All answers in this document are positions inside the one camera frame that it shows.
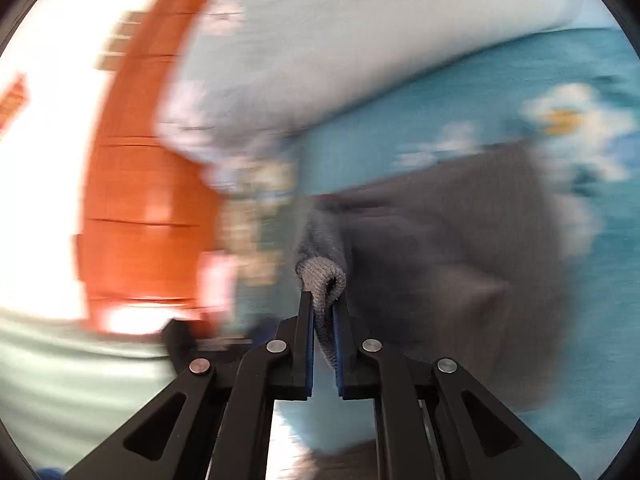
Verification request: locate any grey sweater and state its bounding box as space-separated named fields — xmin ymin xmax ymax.
xmin=295 ymin=142 xmax=566 ymax=410

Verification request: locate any pink checkered cloth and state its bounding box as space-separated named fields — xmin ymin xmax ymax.
xmin=196 ymin=252 xmax=238 ymax=323

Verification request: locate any orange wooden headboard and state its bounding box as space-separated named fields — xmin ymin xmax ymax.
xmin=76 ymin=0 xmax=222 ymax=337

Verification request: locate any light blue floral duvet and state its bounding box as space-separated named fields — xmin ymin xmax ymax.
xmin=154 ymin=0 xmax=601 ymax=187

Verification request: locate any teal floral blanket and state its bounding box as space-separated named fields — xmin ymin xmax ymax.
xmin=214 ymin=27 xmax=640 ymax=461

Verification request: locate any red wall decoration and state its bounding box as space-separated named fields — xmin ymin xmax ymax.
xmin=0 ymin=74 xmax=28 ymax=131

